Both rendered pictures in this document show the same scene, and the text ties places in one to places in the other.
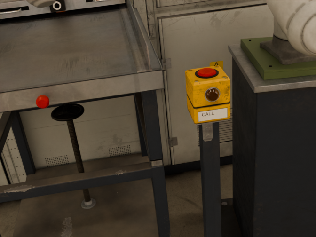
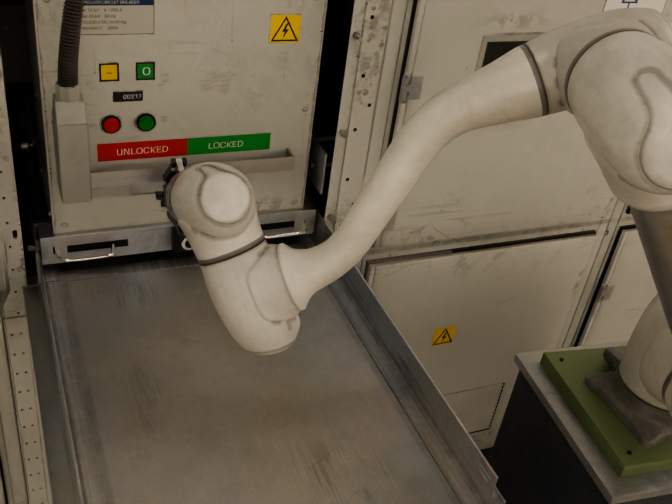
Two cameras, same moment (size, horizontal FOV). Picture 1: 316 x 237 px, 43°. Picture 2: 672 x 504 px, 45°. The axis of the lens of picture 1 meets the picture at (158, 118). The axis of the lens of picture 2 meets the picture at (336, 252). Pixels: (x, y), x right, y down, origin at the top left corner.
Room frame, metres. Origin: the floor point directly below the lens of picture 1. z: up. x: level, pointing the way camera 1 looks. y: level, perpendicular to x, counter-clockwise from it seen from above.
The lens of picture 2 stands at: (0.33, 0.55, 1.79)
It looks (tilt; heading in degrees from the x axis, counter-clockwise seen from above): 34 degrees down; 339
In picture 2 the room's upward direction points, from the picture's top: 9 degrees clockwise
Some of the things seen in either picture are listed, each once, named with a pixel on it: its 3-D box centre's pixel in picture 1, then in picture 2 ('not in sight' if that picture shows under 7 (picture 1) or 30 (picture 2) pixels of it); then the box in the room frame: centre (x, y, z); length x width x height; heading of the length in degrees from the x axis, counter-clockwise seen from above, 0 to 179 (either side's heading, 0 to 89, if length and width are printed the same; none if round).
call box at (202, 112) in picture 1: (207, 94); not in sight; (0.79, -0.11, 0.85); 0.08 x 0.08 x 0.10; 5
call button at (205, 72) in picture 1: (206, 74); not in sight; (0.79, -0.11, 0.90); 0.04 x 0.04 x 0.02
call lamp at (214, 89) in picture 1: (213, 95); not in sight; (0.74, -0.12, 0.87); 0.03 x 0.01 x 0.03; 95
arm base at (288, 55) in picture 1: (295, 41); (647, 386); (1.19, -0.45, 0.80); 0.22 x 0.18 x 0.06; 7
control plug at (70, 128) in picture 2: not in sight; (71, 146); (1.57, 0.55, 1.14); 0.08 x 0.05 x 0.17; 6
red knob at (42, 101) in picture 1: (43, 100); not in sight; (0.92, 0.28, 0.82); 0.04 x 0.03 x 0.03; 5
